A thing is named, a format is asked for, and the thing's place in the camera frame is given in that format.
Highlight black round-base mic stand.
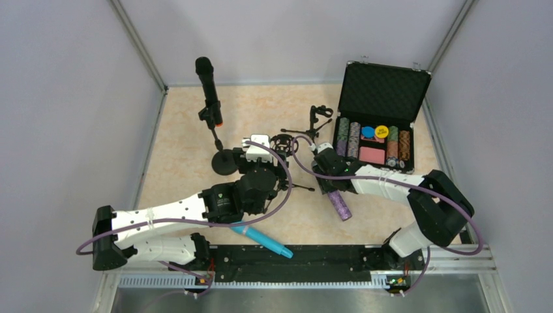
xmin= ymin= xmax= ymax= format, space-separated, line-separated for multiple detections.
xmin=198 ymin=100 xmax=237 ymax=175

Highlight black tripod shock-mount stand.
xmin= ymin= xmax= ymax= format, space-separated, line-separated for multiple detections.
xmin=270 ymin=133 xmax=315 ymax=192

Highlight purple glitter microphone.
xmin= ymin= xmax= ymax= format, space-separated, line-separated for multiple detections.
xmin=327 ymin=190 xmax=352 ymax=221

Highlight black microphone orange end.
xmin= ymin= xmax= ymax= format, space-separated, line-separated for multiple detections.
xmin=195 ymin=57 xmax=223 ymax=129

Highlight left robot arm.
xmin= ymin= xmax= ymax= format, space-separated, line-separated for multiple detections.
xmin=91 ymin=135 xmax=290 ymax=271

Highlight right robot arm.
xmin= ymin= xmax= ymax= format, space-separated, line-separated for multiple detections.
xmin=312 ymin=143 xmax=474 ymax=258

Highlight black tripod stand with clip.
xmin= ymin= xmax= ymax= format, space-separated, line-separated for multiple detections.
xmin=280 ymin=105 xmax=334 ymax=142

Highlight purple poker chip stack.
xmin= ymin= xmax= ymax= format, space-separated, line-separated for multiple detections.
xmin=336 ymin=117 xmax=350 ymax=156

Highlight blue orange poker chip stack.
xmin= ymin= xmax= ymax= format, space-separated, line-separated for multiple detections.
xmin=347 ymin=122 xmax=361 ymax=159

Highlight red playing card deck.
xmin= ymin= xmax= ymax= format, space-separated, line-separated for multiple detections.
xmin=359 ymin=147 xmax=385 ymax=165

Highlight blue dealer chip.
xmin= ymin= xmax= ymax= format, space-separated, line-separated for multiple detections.
xmin=361 ymin=127 xmax=375 ymax=140

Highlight black poker chip case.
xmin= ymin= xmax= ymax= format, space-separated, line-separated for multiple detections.
xmin=333 ymin=61 xmax=432 ymax=174

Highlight yellow dealer chip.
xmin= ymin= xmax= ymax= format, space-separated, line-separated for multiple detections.
xmin=374 ymin=125 xmax=390 ymax=139

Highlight green poker chip stack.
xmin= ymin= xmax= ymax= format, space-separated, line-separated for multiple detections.
xmin=386 ymin=126 xmax=399 ymax=160

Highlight teal toy microphone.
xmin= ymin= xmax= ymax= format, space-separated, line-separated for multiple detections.
xmin=230 ymin=224 xmax=293 ymax=259

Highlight brown poker chip stack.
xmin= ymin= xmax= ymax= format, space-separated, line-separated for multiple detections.
xmin=398 ymin=130 xmax=411 ymax=161

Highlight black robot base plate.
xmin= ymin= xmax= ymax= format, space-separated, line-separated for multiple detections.
xmin=172 ymin=233 xmax=426 ymax=286

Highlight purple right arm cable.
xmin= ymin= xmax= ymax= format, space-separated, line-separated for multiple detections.
xmin=290 ymin=134 xmax=486 ymax=297

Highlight white cable duct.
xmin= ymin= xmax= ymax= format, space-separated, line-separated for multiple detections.
xmin=119 ymin=272 xmax=408 ymax=293

